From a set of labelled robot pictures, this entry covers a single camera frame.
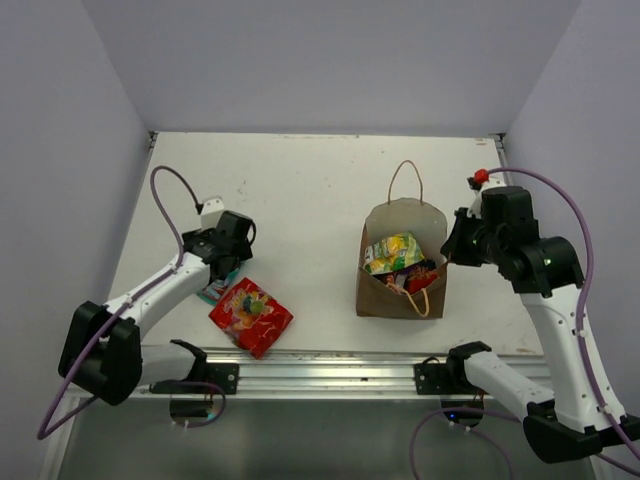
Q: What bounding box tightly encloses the teal red candy bag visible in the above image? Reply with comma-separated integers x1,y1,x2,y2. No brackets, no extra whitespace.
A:
197,269,239,306

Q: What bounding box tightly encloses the red snack sticks bag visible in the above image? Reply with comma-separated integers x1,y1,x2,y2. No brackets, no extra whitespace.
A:
404,265,439,295

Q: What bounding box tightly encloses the yellow green Fox's candy bag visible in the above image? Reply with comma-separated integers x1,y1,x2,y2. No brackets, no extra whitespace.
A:
363,232,425,275

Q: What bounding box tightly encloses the brown paper bag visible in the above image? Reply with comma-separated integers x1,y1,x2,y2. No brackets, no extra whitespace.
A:
355,175,448,320

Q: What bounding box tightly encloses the red fruit candy bag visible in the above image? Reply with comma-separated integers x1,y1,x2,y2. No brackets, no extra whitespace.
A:
209,278,293,359

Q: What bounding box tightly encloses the purple Fox's berries candy bag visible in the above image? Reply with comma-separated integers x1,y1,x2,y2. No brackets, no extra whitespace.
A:
381,270,409,294

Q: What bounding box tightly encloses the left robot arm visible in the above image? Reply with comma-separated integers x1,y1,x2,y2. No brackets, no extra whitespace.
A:
58,211,256,406

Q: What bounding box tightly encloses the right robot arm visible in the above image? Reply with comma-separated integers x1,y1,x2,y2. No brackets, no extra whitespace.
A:
441,180,639,463

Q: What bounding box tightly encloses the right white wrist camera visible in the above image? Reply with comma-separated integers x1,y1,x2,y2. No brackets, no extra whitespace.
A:
467,169,506,218

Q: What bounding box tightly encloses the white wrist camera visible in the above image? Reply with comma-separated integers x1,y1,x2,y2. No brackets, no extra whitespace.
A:
467,169,506,218
198,196,225,230

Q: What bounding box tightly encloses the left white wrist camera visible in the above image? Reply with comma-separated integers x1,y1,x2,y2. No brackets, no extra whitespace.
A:
198,196,225,230

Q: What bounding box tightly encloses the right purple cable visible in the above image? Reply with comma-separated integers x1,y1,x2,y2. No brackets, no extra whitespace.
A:
487,167,640,474

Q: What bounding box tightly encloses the purple cable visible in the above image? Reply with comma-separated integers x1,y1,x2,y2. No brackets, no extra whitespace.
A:
37,166,204,441
487,167,640,474

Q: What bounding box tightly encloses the aluminium rail frame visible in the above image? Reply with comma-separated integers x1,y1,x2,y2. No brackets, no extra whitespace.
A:
114,132,552,399

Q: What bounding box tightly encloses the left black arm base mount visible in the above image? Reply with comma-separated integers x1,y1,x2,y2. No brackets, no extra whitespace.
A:
149,363,240,395

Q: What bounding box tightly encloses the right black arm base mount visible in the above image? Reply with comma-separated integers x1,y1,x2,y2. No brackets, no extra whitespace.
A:
413,356,469,396

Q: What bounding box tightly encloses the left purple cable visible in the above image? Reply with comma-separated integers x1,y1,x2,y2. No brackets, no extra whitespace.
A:
37,166,204,441

